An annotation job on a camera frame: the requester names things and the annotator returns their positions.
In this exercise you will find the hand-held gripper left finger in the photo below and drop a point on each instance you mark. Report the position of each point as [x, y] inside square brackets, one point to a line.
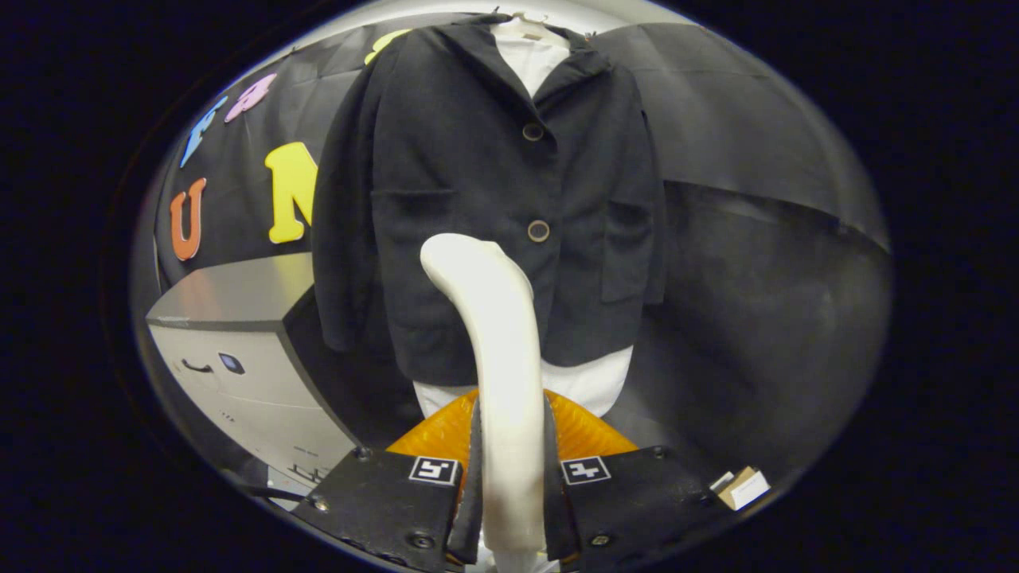
[382, 501]

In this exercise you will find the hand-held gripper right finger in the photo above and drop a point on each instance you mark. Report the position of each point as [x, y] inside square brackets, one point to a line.
[637, 493]

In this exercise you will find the black jacket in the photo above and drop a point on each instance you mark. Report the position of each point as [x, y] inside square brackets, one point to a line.
[446, 239]

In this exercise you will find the beige clothes hanger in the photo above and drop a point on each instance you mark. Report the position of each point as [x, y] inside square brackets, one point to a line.
[525, 29]

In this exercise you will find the small cardboard box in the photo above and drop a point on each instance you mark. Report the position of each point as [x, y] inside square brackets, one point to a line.
[742, 487]

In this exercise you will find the grey cabinet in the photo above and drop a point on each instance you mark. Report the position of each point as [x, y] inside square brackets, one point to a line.
[255, 398]

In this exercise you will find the black backdrop cloth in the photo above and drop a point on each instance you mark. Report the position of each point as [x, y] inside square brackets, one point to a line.
[756, 278]

